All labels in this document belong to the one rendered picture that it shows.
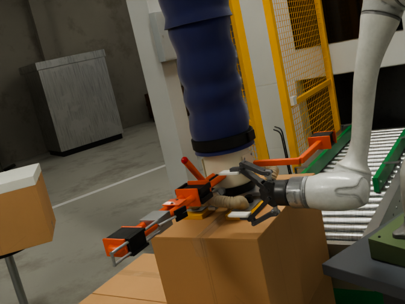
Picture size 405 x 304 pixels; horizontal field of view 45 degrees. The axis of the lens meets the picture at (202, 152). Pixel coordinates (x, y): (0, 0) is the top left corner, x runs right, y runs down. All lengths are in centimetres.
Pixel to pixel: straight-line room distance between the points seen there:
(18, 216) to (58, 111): 681
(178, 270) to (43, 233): 144
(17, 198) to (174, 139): 102
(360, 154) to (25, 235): 206
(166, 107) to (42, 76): 662
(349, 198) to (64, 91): 869
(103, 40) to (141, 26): 841
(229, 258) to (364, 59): 71
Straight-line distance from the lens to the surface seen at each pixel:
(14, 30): 1091
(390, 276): 160
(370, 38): 134
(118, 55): 1166
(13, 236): 300
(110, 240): 130
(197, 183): 161
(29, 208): 295
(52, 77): 968
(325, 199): 132
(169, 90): 312
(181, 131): 318
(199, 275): 164
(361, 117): 141
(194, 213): 173
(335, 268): 167
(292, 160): 171
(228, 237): 152
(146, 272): 241
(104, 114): 1003
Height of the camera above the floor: 153
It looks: 12 degrees down
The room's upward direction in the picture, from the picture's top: 12 degrees counter-clockwise
